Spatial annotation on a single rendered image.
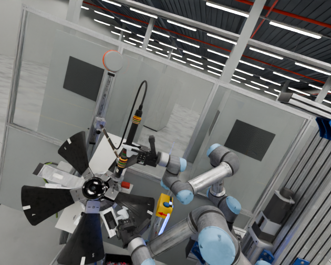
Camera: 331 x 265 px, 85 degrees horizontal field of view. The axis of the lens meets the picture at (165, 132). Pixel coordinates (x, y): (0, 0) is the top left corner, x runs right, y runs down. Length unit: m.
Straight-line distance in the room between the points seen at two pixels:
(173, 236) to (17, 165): 1.87
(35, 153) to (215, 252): 1.89
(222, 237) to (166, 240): 0.31
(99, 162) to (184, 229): 0.79
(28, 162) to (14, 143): 0.23
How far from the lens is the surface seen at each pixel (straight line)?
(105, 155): 1.41
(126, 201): 1.11
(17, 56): 2.16
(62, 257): 1.12
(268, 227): 1.28
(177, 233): 0.91
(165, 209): 1.39
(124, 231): 0.96
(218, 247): 0.73
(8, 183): 2.58
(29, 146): 2.24
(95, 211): 1.16
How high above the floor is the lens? 1.87
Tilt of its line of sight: 14 degrees down
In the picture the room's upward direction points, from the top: 21 degrees clockwise
